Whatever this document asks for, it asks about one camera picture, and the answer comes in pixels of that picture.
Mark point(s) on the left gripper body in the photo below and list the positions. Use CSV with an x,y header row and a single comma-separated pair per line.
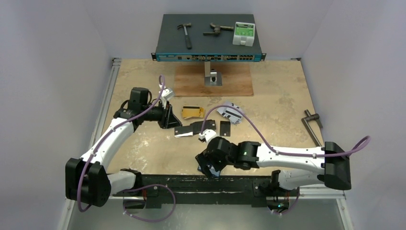
x,y
163,123

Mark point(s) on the hammer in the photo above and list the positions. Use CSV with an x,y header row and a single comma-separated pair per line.
x,y
187,37

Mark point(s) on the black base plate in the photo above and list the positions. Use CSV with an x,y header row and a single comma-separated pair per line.
x,y
255,191

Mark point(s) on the metal bracket stand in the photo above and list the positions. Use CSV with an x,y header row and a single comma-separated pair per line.
x,y
211,76

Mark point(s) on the fallen black card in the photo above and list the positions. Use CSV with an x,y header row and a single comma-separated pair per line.
x,y
183,131

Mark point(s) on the network switch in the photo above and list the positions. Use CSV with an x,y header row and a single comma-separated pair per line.
x,y
171,42

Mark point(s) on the rusty metal clamp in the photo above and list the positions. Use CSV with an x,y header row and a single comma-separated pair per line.
x,y
217,29

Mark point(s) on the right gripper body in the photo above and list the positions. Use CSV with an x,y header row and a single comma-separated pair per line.
x,y
205,160

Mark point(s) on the white green box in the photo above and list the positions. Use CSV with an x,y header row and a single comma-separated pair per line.
x,y
244,34

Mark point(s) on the metal crank handle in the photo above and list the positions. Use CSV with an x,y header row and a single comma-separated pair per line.
x,y
308,121

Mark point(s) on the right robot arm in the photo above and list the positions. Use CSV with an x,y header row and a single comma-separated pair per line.
x,y
326,165

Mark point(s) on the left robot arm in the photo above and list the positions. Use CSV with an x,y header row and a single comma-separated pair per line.
x,y
86,178

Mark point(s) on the black card pile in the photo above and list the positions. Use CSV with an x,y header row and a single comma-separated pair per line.
x,y
197,126

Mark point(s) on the aluminium frame rail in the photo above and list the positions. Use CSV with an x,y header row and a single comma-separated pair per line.
x,y
280,96

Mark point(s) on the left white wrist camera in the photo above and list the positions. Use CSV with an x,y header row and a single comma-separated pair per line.
x,y
165,94

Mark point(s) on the plywood board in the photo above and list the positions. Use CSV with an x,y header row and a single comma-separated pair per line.
x,y
236,79

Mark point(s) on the navy blue card holder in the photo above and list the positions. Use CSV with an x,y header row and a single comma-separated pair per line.
x,y
209,171

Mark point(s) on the loose black credit card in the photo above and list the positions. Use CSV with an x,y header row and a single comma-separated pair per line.
x,y
225,128

